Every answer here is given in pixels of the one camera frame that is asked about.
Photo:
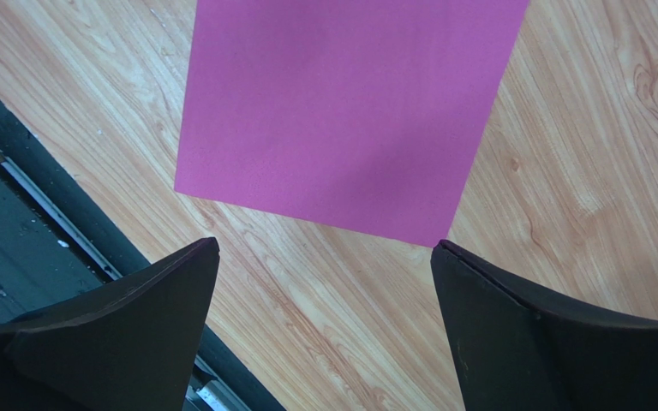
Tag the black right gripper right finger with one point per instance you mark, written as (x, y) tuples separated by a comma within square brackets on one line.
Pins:
[(517, 345)]

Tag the black table edge rail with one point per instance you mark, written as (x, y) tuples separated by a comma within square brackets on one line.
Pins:
[(56, 244)]

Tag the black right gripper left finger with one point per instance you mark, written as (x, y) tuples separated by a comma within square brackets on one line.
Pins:
[(127, 345)]

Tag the magenta paper napkin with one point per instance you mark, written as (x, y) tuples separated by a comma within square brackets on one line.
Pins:
[(361, 115)]

